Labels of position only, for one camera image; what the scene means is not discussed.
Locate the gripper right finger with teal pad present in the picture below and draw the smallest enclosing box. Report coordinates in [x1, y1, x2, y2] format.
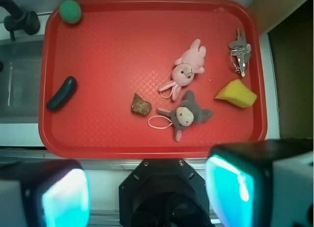
[205, 139, 314, 227]

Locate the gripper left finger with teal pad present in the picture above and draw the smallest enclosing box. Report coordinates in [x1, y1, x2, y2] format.
[0, 159, 91, 227]

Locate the grey plush bunny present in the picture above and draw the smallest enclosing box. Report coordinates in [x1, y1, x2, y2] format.
[148, 90, 213, 142]

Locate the pink plush bunny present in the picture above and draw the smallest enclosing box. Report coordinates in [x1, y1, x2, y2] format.
[158, 39, 207, 101]

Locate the yellow sponge wedge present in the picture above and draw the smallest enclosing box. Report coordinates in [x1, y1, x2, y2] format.
[214, 79, 257, 108]

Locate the dark green toy cucumber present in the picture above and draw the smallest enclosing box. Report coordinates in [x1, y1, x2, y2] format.
[46, 76, 77, 111]

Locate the brown rock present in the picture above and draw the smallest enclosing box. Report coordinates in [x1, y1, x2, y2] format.
[131, 93, 152, 116]

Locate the silver key bunch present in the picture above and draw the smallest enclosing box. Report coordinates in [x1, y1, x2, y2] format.
[229, 28, 251, 77]

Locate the red plastic tray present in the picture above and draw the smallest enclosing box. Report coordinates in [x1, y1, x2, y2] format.
[39, 0, 267, 159]

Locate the steel sink basin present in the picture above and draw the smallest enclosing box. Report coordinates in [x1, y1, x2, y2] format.
[0, 37, 43, 124]

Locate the green knitted ball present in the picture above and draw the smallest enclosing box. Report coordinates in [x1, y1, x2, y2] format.
[59, 0, 82, 24]

